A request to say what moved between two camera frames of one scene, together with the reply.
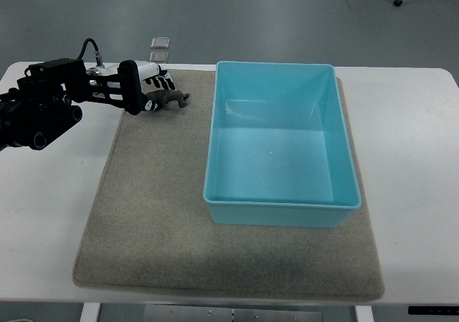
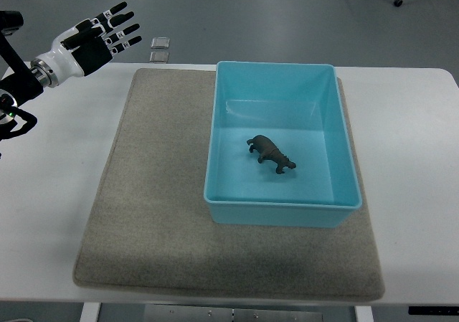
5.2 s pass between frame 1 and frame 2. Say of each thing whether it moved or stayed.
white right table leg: stayed
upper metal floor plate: stayed
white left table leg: stayed
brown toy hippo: moved
